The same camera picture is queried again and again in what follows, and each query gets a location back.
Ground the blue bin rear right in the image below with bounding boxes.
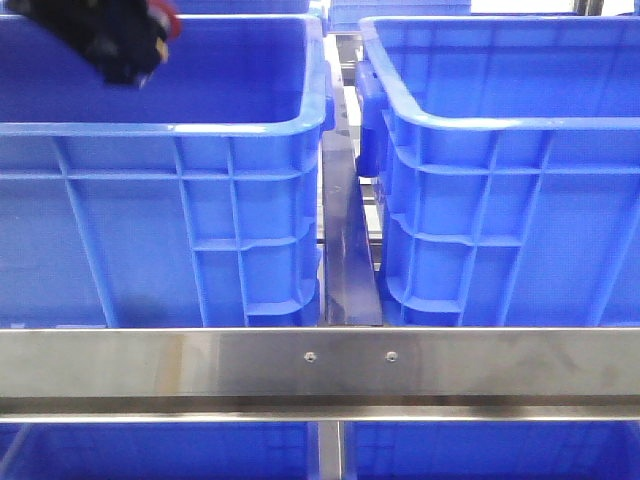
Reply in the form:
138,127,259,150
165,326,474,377
328,0,472,32

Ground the stainless steel front rail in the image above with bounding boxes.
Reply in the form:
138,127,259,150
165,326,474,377
1,327,639,423

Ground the blue plastic bin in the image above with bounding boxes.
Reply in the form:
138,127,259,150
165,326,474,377
1,15,333,328
356,16,639,327

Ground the blue bin rear left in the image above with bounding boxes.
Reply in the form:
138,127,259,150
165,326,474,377
174,0,325,15

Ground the steel centre divider rail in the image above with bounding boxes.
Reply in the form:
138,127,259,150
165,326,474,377
321,130,383,327

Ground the blue plastic bin right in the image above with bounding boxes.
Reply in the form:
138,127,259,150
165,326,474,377
356,16,639,327

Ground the blue bin lower left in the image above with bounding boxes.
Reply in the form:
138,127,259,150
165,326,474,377
1,422,319,479

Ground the blue bin lower right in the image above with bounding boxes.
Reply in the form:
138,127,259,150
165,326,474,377
346,421,639,479

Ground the blue plastic bin left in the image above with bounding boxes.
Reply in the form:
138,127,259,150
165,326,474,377
1,15,333,328

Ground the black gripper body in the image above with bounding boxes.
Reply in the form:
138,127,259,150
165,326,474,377
5,0,170,86

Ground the red push button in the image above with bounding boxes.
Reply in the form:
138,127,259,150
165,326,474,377
147,0,182,39

